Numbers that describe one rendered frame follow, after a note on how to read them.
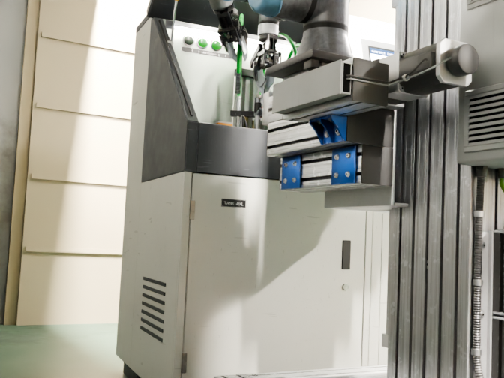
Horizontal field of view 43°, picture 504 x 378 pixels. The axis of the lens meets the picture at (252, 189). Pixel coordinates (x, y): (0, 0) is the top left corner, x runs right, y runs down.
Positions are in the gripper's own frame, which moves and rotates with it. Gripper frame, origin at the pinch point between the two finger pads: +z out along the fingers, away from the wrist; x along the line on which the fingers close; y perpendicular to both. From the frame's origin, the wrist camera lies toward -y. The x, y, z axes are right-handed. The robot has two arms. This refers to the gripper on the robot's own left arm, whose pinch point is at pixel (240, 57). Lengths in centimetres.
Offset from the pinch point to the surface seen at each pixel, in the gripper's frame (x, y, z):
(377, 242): 33, 36, 65
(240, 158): -3.7, 35.2, 18.3
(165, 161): -31.7, 25.3, 19.6
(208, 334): -22, 75, 54
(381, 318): 29, 53, 85
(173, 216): -28, 48, 27
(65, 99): -145, -150, 68
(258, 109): 0.1, -1.4, 22.6
